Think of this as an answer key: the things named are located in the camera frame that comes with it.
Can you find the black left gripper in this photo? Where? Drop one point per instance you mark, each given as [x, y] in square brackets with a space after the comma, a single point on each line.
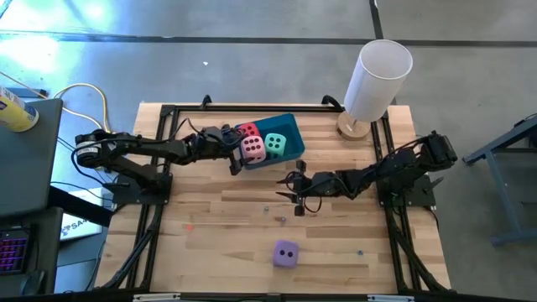
[214, 144]

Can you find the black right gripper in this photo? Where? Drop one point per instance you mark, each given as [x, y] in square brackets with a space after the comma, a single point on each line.
[314, 184]

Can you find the large pink foam die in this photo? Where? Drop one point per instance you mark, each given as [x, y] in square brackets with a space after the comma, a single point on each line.
[253, 149]

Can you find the large red foam die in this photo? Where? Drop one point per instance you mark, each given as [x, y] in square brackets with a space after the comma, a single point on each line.
[250, 129]

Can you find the large teal foam die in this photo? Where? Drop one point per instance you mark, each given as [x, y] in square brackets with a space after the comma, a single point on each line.
[275, 144]

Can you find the blue plastic bin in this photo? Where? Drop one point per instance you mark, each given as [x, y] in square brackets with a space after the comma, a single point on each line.
[289, 126]

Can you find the large purple foam die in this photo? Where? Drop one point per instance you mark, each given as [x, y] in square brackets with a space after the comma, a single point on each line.
[286, 253]

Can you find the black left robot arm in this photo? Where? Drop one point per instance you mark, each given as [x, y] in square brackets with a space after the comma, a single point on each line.
[138, 147]

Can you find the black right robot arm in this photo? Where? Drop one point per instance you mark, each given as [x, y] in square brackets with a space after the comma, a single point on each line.
[403, 161]

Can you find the small red die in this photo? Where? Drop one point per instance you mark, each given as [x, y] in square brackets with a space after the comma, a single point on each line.
[189, 227]

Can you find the white shade wooden base lamp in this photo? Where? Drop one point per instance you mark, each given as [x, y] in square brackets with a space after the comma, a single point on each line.
[377, 79]

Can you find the black metal beam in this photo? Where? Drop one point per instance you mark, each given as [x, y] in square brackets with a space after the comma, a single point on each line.
[79, 205]

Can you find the white printed box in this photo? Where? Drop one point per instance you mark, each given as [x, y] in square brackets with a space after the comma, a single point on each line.
[81, 218]

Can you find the blue-grey metal stand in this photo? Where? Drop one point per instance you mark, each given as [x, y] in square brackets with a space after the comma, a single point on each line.
[497, 180]

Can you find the grey desk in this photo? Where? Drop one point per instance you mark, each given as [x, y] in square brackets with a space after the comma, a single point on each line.
[25, 159]

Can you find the dark low desk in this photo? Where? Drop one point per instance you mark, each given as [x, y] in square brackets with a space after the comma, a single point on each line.
[42, 251]

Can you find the yellow wipes canister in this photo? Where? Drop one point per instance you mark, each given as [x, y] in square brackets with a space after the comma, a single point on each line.
[17, 111]

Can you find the black computer mouse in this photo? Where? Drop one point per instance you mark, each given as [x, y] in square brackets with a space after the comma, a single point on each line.
[31, 283]

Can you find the backlit keyboard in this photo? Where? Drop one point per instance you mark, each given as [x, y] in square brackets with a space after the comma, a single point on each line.
[12, 251]

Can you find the black aluminium table frame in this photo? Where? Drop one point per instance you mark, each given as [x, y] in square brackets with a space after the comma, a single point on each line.
[272, 108]

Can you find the white bracket strip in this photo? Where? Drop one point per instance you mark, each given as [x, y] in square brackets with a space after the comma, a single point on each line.
[157, 297]
[390, 298]

